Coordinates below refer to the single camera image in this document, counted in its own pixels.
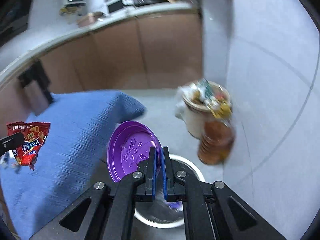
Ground red snack bag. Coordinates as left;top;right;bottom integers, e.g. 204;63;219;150
7;121;50;170

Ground purple plastic lid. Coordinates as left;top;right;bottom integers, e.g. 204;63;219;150
106;121;162;183

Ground white round trash bin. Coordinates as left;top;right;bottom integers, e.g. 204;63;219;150
133;154;206;229

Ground brown kitchen cabinets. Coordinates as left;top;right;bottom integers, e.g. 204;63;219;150
1;10;203;135

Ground blue towel table cover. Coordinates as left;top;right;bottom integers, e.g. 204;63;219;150
1;90;145;239

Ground black steel electric kettle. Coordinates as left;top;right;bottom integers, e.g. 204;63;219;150
18;60;54;116

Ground large cooking oil bottle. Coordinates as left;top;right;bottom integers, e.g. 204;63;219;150
197;119;235;165

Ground cream overfull waste bin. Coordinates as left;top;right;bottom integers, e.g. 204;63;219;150
175;78;232;139

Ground pink rice cooker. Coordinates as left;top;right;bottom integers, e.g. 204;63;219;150
76;11;106;28

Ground white water heater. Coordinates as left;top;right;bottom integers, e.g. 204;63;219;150
59;0;86;16

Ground white microwave oven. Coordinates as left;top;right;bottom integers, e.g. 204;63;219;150
105;0;124;14

